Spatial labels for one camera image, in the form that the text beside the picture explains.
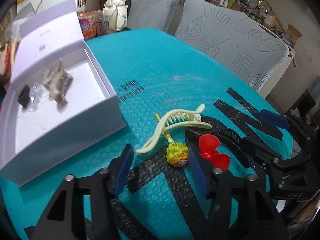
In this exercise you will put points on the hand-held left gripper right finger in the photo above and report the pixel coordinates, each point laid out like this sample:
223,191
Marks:
197,172

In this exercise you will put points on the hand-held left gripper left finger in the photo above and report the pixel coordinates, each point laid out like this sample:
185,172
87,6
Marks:
123,167

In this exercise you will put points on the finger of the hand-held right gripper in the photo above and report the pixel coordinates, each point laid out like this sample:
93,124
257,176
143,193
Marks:
262,153
272,118

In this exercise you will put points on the red bow hair clip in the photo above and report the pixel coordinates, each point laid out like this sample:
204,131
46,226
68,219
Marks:
212,152

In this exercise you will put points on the yellow lollipop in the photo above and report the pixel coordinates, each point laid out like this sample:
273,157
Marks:
176,156

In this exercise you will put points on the black long hair clip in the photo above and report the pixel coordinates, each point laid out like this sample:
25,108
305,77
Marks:
225,136

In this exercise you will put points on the cream hair claw clip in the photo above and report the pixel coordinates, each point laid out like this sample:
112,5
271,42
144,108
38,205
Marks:
160,127

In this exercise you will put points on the white gift box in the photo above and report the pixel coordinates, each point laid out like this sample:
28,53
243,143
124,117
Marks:
62,130

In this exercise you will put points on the beige wavy hair claw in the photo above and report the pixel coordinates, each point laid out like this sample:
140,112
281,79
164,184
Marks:
62,90

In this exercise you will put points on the clear hair claw clip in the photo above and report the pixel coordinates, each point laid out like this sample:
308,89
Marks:
36,97

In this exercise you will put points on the beige translucent hair claw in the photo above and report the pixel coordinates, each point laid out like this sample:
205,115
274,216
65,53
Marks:
51,76

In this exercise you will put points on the person's right hand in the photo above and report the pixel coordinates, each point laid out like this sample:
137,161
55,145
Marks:
308,212

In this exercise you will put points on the grey leaf-pattern chair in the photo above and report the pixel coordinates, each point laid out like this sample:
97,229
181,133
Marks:
152,12
230,42

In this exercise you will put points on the cardboard box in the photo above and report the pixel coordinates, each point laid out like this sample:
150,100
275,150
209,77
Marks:
293,33

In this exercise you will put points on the bamboo pole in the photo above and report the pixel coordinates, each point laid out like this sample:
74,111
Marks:
275,17

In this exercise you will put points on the teal bubble table mat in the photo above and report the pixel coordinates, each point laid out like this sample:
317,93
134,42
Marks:
150,67

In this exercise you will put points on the glass measuring cup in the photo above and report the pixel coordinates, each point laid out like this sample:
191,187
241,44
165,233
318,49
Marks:
106,26

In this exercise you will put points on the instant noodle cup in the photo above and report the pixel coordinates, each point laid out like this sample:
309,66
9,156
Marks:
87,27

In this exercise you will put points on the white electric kettle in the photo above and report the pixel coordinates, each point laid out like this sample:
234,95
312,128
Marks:
116,12

